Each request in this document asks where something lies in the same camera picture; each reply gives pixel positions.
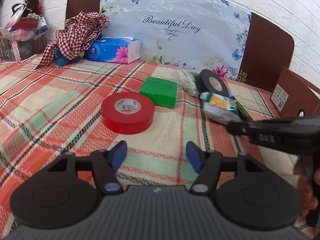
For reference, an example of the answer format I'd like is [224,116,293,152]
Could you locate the black tape roll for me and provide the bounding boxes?
[195,69,229,97]

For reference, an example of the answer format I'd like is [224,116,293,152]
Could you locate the brown cardboard box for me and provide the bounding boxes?
[271,68,320,118]

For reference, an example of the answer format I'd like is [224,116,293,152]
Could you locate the red tape roll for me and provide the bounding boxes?
[101,92,155,135]

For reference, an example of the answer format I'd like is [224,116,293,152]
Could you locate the cluttered basket with feathers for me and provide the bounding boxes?
[1,0,49,62]

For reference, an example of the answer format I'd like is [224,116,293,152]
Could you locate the floral white pillow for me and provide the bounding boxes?
[100,0,252,80]

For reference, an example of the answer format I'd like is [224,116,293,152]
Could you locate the red checkered cloth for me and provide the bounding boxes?
[36,12,110,69]

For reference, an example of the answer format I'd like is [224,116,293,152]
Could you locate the teal plush toy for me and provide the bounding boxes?
[54,48,85,67]

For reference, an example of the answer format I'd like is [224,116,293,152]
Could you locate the black blue marker pen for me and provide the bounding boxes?
[230,94,253,121]

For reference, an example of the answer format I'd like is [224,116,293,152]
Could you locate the plaid bed sheet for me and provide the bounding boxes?
[1,57,298,237]

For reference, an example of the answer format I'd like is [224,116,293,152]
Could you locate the bag of white beads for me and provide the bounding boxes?
[176,70,200,97]

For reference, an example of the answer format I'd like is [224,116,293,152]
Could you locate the green box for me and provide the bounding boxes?
[139,77,178,109]

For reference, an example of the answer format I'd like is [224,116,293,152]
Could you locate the dark brown headboard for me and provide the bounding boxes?
[65,0,295,92]

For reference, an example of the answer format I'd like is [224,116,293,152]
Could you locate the silver snack packet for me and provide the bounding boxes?
[200,92,241,125]

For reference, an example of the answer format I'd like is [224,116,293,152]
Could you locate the blue tissue box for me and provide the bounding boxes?
[87,37,141,64]

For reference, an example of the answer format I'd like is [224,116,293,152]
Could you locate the person's right hand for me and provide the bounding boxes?
[293,159,319,217]

